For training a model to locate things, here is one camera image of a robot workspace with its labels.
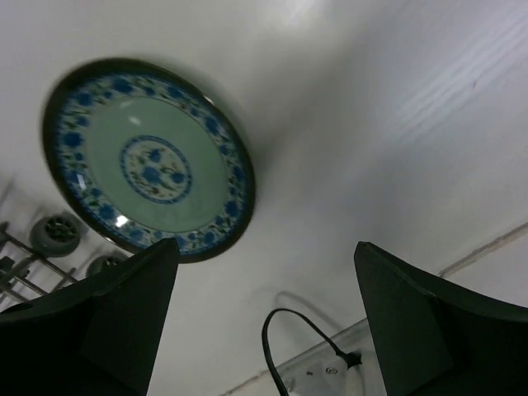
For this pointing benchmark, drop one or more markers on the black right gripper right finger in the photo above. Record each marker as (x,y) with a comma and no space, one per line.
(433,337)

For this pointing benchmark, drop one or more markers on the grey wire dish rack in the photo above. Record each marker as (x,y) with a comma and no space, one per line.
(45,246)

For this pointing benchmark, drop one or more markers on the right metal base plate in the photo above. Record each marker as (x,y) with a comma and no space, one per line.
(318,371)

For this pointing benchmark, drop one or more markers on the blue floral green plate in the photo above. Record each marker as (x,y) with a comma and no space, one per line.
(140,154)

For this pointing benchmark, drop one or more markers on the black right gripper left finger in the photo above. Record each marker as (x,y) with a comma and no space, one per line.
(99,336)

